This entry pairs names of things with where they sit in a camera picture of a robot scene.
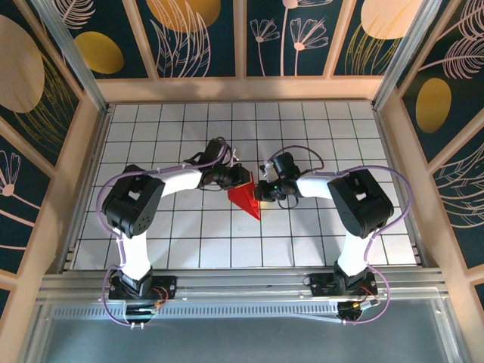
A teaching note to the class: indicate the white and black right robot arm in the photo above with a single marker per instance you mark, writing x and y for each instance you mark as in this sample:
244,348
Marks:
359,204

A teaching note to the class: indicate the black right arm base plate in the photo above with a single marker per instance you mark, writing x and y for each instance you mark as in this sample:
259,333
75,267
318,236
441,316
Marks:
321,287

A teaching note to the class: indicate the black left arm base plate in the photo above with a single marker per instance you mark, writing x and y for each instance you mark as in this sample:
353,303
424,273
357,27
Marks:
166,283

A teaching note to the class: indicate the aluminium table side rail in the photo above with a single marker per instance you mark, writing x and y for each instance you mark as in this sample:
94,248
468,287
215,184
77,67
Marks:
401,189
86,189

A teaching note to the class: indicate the long aluminium mounting rail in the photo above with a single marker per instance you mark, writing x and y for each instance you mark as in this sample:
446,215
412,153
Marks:
246,283

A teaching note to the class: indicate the red paper sheet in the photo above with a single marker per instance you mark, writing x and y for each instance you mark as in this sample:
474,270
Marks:
244,198

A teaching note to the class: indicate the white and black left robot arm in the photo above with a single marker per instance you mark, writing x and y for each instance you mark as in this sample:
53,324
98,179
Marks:
132,204

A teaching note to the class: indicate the slanted aluminium frame post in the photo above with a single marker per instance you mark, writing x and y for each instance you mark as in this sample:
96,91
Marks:
82,72
405,56

